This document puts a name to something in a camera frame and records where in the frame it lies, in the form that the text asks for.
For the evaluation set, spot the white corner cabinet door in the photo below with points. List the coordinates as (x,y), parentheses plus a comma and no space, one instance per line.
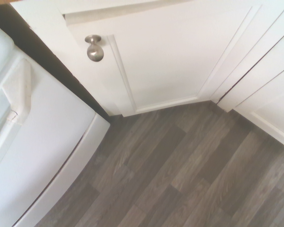
(168,59)

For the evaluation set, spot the white under-sink cabinet door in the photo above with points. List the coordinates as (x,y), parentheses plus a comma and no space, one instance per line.
(269,94)

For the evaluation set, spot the silver round door knob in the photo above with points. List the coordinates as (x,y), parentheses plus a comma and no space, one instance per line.
(94,53)

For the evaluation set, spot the white electric stove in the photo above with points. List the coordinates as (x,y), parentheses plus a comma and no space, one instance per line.
(49,118)

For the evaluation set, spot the white cabinet frame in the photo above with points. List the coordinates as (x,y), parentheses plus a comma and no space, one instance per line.
(49,35)

